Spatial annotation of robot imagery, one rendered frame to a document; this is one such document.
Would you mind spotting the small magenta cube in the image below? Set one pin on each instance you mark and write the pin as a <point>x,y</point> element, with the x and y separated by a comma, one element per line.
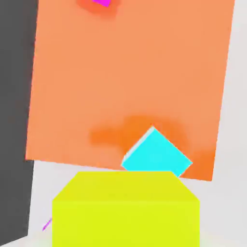
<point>102,2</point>

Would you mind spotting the small yellow cube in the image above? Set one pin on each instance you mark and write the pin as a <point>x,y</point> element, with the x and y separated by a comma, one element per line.
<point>125,212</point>

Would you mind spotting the small cyan cube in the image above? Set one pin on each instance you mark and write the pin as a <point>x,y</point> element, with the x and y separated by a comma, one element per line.
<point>157,152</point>

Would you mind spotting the large orange box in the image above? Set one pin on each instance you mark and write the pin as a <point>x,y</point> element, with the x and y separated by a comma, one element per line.
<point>125,77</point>

